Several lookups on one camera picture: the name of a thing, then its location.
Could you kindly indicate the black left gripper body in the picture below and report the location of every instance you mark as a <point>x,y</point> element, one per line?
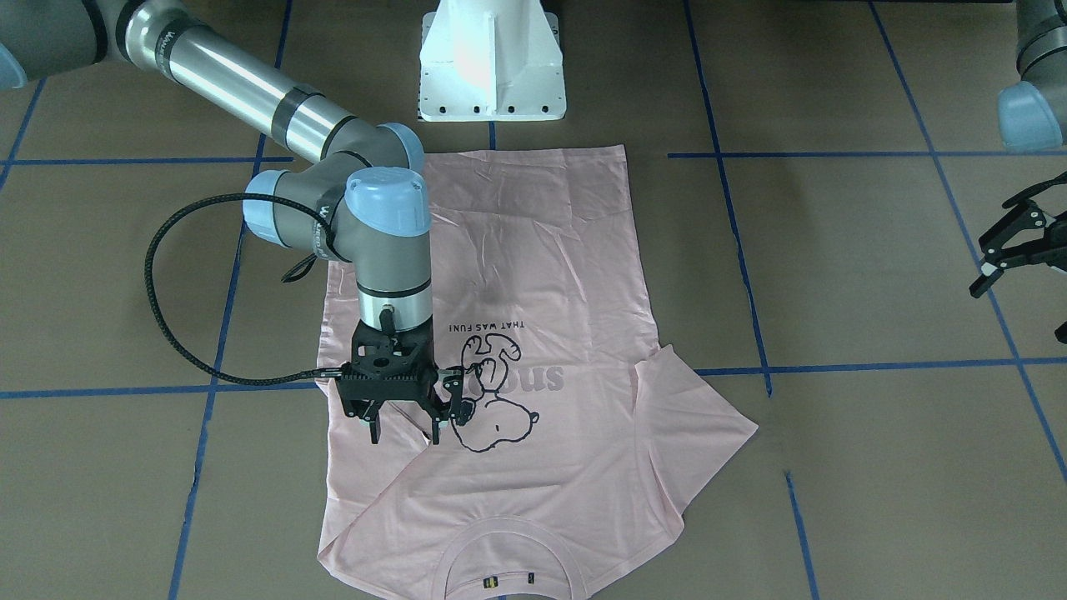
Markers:
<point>1052,247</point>

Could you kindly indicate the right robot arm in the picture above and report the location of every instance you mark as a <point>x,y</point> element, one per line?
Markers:
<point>362,201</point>

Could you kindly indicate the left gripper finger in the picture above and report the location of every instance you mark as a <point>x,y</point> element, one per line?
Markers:
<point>1024,215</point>
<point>996,262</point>

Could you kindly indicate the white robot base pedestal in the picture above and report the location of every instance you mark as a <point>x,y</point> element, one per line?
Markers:
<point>491,61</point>

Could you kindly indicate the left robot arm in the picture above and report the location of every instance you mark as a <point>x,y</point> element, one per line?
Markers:
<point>1032,118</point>

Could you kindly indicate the pink Snoopy t-shirt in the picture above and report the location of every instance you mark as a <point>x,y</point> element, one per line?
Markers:
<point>589,439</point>

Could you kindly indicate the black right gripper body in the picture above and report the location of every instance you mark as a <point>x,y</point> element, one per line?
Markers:
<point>451,392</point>

